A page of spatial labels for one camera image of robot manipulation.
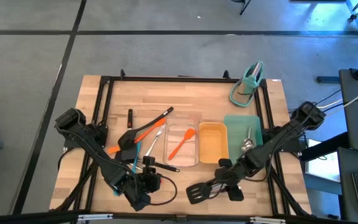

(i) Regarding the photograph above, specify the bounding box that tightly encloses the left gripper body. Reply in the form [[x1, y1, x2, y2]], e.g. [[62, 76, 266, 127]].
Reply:
[[137, 173, 163, 196]]

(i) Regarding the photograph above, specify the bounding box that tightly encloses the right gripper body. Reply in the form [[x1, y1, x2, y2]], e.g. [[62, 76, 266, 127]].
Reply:
[[218, 166, 250, 189]]

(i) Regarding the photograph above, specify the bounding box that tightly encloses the knife white orange handle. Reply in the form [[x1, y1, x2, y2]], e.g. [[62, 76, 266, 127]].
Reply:
[[124, 161, 145, 171]]

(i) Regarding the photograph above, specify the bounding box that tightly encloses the black spatula steel shaft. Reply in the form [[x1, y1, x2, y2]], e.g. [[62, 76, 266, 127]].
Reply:
[[114, 148, 180, 173]]

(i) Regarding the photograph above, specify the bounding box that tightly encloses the steel scoop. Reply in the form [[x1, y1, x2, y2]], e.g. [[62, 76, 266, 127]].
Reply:
[[241, 126, 256, 153]]

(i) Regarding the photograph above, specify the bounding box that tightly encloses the black slotted turner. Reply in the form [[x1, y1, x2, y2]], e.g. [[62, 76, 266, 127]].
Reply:
[[186, 182, 229, 205]]

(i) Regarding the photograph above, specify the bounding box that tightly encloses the small orange spatula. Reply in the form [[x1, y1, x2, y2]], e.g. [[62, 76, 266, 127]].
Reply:
[[167, 128, 196, 162]]

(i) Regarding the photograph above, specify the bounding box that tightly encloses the yellow plastic bin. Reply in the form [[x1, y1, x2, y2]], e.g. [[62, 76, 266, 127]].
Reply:
[[198, 121, 229, 165]]

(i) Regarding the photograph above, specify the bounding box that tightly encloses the black slotted spoon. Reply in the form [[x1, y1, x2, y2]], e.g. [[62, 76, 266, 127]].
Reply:
[[117, 106, 175, 151]]

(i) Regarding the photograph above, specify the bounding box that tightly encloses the long orange spatula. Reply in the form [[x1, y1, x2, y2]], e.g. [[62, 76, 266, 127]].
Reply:
[[107, 117, 167, 155]]

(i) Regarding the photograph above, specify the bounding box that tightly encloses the teal plastic tray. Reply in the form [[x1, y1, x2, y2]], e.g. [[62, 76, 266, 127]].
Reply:
[[223, 114, 264, 162]]

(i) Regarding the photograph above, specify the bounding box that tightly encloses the clear plastic bin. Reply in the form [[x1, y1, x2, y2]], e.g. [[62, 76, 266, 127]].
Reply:
[[162, 114, 200, 168]]

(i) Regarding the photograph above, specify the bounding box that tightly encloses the white panel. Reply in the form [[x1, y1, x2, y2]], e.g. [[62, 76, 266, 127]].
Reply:
[[305, 139, 338, 185]]

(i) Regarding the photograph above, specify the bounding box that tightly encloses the blue-grey desk foot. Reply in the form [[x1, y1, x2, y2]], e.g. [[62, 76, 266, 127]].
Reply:
[[316, 75, 341, 84]]

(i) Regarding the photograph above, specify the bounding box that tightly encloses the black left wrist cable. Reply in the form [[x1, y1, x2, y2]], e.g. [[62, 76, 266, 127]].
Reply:
[[158, 175, 179, 207]]

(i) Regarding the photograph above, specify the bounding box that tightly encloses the black aluminium table frame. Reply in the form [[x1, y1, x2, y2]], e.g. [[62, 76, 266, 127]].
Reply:
[[48, 68, 313, 218]]

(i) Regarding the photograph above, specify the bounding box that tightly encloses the yellow cable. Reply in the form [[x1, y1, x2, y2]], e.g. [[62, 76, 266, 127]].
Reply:
[[316, 98, 344, 110]]

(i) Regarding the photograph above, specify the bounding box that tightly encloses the black frame beam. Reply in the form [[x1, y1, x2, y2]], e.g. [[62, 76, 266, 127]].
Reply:
[[0, 210, 295, 224]]

